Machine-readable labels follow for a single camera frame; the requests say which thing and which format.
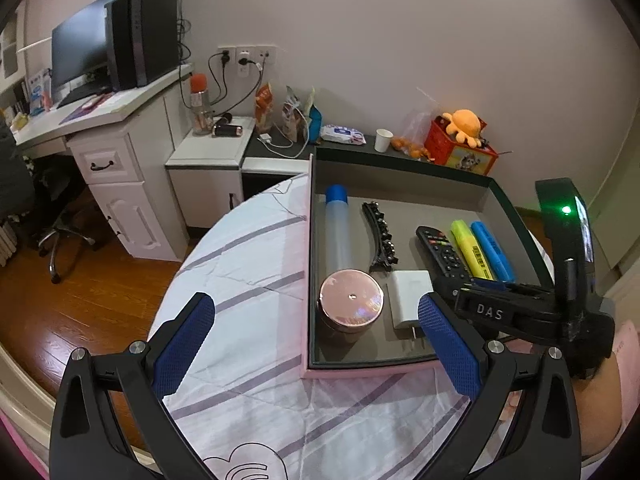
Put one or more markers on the grey jacket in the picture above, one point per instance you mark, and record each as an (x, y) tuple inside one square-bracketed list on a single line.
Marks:
[(12, 180)]

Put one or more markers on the black office chair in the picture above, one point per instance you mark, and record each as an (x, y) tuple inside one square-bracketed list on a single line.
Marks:
[(55, 232)]

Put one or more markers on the red printed box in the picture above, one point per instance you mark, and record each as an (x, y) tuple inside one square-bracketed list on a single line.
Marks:
[(465, 160)]

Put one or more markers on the black computer monitor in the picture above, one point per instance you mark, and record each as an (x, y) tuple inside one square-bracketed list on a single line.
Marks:
[(80, 45)]

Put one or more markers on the white desk with drawers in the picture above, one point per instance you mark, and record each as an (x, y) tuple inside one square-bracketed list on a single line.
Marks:
[(125, 180)]

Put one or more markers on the small black cylinder device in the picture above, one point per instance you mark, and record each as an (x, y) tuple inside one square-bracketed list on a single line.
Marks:
[(227, 130)]

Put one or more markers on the black computer tower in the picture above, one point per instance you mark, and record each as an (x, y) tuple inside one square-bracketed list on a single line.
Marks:
[(145, 35)]

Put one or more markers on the white paper cup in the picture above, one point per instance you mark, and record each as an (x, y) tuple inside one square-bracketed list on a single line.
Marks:
[(383, 141)]

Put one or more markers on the orange octopus plush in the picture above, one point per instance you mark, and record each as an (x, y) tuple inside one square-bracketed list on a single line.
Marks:
[(467, 125)]

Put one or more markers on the blue and white carton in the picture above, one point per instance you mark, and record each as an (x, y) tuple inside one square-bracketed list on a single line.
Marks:
[(39, 91)]

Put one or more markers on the purple mouse pad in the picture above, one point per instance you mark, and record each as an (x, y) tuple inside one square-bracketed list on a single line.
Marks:
[(75, 115)]

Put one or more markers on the black hair clip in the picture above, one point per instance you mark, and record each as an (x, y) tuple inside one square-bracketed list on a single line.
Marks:
[(377, 230)]

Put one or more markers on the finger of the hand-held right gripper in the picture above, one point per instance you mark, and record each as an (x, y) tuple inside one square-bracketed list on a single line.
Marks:
[(450, 287)]

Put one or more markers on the white charger plug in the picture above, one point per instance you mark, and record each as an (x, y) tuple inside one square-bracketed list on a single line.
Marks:
[(407, 300)]

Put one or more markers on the pink storage box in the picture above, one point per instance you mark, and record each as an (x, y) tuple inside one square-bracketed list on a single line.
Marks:
[(400, 195)]

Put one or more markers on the black remote control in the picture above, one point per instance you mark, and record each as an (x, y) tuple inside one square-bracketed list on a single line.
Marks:
[(442, 250)]

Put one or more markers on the white wall socket strip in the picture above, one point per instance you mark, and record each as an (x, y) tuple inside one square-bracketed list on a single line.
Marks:
[(265, 52)]

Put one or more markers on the printed paper bag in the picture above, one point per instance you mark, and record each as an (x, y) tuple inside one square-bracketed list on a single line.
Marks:
[(292, 117)]

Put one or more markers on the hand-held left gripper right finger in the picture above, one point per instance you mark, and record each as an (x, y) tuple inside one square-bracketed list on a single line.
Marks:
[(450, 345)]

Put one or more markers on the black keyboard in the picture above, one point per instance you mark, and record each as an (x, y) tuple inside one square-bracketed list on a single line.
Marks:
[(80, 96)]

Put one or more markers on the person's right forearm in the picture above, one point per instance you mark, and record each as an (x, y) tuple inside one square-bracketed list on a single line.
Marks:
[(595, 400)]

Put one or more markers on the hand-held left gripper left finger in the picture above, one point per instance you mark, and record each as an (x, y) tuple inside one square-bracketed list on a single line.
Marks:
[(182, 345)]

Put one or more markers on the white radiator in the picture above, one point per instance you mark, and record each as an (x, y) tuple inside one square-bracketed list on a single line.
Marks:
[(7, 242)]

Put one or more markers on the orange snack bag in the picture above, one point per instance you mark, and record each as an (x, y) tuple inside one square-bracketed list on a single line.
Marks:
[(264, 107)]

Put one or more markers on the clear bottle with orange cap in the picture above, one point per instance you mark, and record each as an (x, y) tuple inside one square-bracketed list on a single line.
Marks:
[(201, 110)]

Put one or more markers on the blue highlighter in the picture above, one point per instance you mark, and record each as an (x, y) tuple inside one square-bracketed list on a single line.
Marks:
[(492, 250)]

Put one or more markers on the plastic bag of oranges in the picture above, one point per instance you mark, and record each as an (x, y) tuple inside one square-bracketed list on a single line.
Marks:
[(415, 140)]

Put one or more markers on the yellow highlighter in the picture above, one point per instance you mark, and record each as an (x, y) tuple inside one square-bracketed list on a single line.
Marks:
[(470, 247)]

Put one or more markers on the white glass-door cabinet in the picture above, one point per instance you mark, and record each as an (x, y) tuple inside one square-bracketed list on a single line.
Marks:
[(10, 50)]

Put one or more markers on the clear tube with blue cap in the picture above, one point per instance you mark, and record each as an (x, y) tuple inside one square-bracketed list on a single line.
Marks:
[(339, 235)]

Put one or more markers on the blue snack bag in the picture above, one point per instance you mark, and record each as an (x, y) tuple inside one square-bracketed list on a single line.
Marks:
[(314, 122)]

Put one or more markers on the wet wipes pack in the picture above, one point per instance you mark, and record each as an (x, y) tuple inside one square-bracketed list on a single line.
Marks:
[(342, 134)]

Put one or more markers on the small white side cabinet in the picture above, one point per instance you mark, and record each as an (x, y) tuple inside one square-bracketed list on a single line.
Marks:
[(205, 195)]

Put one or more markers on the rose gold lidded jar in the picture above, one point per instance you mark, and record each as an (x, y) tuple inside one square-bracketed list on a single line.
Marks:
[(350, 300)]

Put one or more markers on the low black-topped white bench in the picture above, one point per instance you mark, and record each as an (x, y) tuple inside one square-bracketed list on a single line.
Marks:
[(280, 152)]

